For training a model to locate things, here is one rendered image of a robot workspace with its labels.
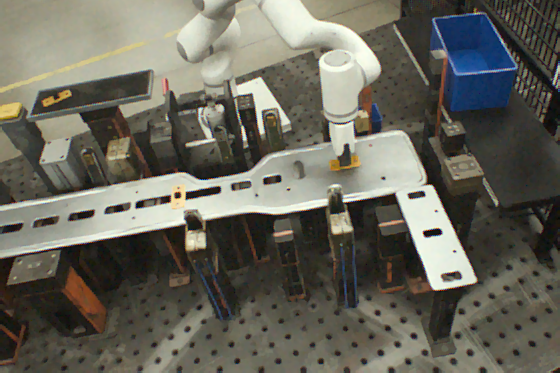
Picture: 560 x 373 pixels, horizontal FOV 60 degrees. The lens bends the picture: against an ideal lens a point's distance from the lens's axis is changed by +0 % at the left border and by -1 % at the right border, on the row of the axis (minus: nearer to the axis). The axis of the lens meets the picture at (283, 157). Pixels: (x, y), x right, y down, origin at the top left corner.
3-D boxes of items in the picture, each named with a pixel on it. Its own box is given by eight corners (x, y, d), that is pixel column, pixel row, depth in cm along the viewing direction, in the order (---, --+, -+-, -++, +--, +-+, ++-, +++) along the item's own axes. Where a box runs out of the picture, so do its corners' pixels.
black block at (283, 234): (285, 308, 138) (270, 251, 118) (281, 276, 146) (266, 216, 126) (313, 303, 138) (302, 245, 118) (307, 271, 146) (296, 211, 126)
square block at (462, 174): (439, 262, 142) (453, 180, 117) (430, 240, 148) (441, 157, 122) (466, 257, 142) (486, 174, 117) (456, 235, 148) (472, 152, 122)
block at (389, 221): (376, 297, 137) (377, 240, 117) (367, 264, 145) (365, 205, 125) (409, 291, 137) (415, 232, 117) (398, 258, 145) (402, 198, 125)
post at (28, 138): (62, 215, 176) (-5, 124, 145) (66, 199, 181) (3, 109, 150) (82, 211, 176) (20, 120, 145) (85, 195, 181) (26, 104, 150)
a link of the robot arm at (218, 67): (196, 77, 184) (179, 23, 166) (236, 55, 190) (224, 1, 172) (212, 92, 177) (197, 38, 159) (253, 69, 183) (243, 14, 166)
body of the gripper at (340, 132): (322, 100, 123) (325, 133, 131) (329, 126, 116) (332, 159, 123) (351, 95, 123) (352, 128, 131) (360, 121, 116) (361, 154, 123)
